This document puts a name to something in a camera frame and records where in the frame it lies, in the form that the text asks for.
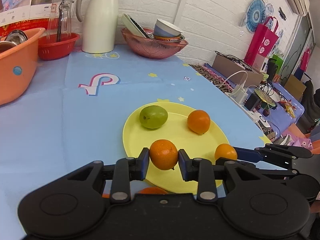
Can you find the blue round wall fan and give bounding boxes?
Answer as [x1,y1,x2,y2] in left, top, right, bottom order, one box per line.
[240,0,266,33]

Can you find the orange plastic basket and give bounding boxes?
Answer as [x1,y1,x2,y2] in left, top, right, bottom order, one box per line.
[0,28,45,105]

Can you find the red plastic basket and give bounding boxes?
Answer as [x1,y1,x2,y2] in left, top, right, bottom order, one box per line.
[38,33,80,61]

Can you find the white charger plug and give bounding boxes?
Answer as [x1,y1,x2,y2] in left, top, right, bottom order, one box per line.
[229,85,248,104]

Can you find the bedding poster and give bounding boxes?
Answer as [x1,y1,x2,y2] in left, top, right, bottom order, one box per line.
[0,0,83,38]

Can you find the glass pitcher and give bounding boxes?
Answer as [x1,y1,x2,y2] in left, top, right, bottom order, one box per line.
[46,0,73,43]

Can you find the small orange tangerine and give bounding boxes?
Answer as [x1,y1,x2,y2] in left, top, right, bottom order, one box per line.
[149,139,178,170]

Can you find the orange on plate right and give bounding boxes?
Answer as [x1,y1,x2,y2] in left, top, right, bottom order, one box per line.
[187,110,211,134]

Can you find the cardboard box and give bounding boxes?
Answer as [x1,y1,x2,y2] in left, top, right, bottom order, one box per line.
[212,55,263,87]

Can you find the yellow-orange small orange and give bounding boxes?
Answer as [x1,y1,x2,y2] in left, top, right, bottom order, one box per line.
[214,144,238,160]

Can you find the back right tangerine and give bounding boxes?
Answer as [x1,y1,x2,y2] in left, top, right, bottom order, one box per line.
[138,186,168,195]

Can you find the metal bowl in basket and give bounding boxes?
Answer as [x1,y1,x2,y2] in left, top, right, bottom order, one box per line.
[0,29,28,53]

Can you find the stacked ceramic bowls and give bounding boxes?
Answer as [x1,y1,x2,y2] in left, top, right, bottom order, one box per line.
[153,18,184,42]

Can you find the white power strip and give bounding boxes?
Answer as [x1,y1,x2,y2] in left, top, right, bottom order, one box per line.
[246,111,271,129]

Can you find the pink glass bowl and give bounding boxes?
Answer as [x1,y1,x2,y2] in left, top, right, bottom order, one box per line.
[121,28,188,59]

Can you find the blue star tablecloth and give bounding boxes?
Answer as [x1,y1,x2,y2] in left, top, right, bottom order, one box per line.
[1,46,264,239]

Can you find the small green mango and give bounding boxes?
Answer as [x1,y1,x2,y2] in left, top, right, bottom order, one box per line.
[139,105,168,129]

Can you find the white tilted dish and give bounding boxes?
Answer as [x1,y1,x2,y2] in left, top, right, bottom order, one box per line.
[121,14,150,38]

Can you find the white thermos jug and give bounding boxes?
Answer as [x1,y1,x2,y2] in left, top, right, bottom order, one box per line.
[75,0,118,54]

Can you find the pink gift bag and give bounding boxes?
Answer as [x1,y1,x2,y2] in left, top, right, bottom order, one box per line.
[244,16,279,66]

